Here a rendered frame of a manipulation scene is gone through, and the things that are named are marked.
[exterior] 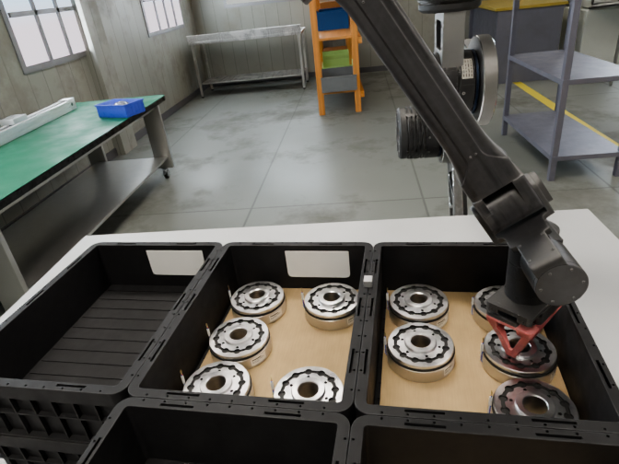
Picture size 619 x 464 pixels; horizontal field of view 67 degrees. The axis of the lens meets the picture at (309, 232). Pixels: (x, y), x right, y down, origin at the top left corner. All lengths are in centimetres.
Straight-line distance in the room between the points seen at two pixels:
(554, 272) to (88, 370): 74
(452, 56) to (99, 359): 93
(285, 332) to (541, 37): 608
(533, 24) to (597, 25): 79
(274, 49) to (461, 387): 757
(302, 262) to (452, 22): 59
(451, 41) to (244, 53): 718
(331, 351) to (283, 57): 745
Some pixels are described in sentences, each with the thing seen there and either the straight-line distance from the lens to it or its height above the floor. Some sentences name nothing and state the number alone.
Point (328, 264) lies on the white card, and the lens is 91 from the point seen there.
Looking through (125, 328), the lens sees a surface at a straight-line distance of 98.
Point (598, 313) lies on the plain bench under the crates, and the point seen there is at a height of 70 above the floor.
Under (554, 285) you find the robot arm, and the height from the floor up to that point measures 104.
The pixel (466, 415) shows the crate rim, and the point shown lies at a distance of 59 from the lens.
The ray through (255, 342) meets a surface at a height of 86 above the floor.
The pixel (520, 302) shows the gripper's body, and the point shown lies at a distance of 70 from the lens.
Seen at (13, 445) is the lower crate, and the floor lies 80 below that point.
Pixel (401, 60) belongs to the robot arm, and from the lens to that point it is 54.
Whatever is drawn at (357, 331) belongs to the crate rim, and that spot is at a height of 93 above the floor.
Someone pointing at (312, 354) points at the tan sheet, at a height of 83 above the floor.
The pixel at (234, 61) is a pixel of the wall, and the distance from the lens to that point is 825.
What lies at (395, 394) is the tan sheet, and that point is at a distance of 74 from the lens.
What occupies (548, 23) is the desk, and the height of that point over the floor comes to 65.
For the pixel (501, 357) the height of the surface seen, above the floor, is 86.
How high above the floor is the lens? 137
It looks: 28 degrees down
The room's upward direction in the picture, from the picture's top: 7 degrees counter-clockwise
